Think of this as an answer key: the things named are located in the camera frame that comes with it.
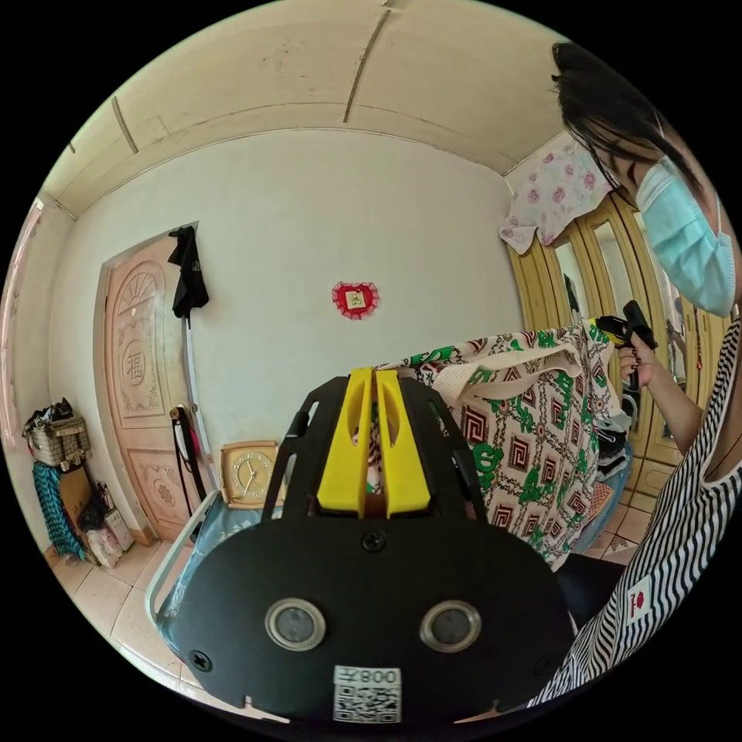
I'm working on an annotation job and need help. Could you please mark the carved pink wooden door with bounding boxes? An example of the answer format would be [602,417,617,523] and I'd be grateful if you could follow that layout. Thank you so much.
[99,238,205,547]

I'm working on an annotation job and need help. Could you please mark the white bag on floor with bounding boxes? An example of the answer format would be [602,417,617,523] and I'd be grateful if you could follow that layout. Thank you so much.
[87,505,135,569]

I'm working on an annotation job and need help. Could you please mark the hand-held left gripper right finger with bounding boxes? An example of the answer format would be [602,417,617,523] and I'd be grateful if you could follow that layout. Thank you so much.
[375,370,432,519]

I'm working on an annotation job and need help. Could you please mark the pink curtain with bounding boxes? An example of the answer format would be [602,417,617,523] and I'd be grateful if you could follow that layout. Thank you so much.
[0,196,46,448]

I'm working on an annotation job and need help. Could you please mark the teal patterned cloth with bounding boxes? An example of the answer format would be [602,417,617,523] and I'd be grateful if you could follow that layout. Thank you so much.
[31,462,87,562]

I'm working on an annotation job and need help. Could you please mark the person's right forearm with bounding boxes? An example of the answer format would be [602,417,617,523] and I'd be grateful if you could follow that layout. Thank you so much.
[636,370,707,460]

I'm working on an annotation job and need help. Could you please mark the red heart wall ornament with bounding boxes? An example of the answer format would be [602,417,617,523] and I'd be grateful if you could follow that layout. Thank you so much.
[331,279,381,322]

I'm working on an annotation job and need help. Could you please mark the pile of clothes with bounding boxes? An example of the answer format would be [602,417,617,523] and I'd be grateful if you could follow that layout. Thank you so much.
[591,405,634,494]

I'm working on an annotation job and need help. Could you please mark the person's body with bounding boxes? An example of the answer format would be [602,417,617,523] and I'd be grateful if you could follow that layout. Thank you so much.
[526,40,742,710]

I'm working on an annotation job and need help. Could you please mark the yellow cupboard with mirror doors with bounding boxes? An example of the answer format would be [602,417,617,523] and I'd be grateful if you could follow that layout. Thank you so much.
[509,191,733,495]

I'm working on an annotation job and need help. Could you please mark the beige sweater green red flowers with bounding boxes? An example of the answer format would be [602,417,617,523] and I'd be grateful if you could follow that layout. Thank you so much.
[347,323,626,574]

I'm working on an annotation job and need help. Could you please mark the woven basket with things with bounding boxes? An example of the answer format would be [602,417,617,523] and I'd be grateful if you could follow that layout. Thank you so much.
[22,398,92,468]

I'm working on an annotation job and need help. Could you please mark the black garment hanging on door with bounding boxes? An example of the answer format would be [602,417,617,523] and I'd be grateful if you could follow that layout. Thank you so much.
[167,225,210,319]

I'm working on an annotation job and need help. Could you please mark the person's right hand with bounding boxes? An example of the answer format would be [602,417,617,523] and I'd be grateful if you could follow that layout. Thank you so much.
[618,345,660,388]

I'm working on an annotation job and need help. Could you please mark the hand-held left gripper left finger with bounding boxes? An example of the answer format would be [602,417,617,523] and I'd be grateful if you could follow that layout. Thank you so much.
[317,368,373,518]

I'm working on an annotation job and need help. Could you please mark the square golden clock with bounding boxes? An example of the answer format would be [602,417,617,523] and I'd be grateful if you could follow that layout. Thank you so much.
[218,440,281,511]

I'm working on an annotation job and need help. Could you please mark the white cloth with pink roses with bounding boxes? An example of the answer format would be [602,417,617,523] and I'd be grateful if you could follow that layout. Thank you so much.
[499,138,617,256]

